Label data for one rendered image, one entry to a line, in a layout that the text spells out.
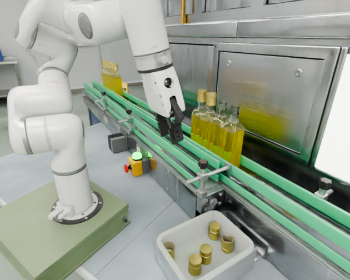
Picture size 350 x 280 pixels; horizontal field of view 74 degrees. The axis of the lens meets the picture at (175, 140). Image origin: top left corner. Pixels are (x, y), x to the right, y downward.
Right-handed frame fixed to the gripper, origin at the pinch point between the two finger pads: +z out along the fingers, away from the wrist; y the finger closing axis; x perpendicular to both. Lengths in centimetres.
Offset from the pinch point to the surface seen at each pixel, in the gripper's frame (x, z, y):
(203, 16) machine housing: -46, -21, 44
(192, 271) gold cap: 7.6, 34.6, -10.5
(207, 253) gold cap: 2.0, 33.0, -10.0
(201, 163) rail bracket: -8.3, 14.6, 2.1
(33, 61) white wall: 32, 5, 600
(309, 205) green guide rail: -26.2, 27.4, -19.3
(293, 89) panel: -40.4, 2.4, -2.9
